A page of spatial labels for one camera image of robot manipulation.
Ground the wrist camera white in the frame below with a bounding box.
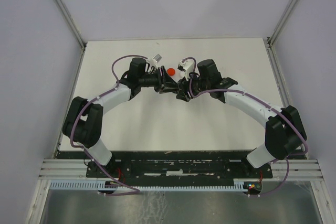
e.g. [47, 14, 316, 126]
[177, 57, 196, 81]
[147, 54, 162, 69]

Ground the right aluminium frame post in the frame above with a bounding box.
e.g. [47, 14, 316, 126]
[267, 0, 300, 48]

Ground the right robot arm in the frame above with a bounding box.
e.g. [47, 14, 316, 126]
[177, 57, 307, 177]

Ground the orange charging case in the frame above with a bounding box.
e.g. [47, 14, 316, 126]
[166, 68, 176, 77]

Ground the aluminium front rail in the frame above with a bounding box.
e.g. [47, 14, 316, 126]
[38, 159, 324, 182]

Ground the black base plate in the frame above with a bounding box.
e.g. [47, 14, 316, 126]
[86, 151, 274, 186]

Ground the left aluminium frame post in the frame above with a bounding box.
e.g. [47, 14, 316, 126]
[53, 0, 87, 48]

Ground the white slotted cable duct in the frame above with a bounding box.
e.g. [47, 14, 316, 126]
[49, 179, 250, 191]

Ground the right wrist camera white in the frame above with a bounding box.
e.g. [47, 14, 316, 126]
[177, 57, 196, 81]

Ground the aluminium frame post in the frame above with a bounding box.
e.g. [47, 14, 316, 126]
[53, 0, 87, 48]
[267, 0, 300, 48]

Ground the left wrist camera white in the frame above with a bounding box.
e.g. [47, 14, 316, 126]
[147, 54, 162, 69]

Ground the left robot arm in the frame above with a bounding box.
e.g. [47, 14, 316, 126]
[62, 57, 179, 177]

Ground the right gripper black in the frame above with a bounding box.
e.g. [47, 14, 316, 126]
[176, 69, 210, 102]

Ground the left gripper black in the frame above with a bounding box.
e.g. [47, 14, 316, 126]
[139, 66, 178, 94]

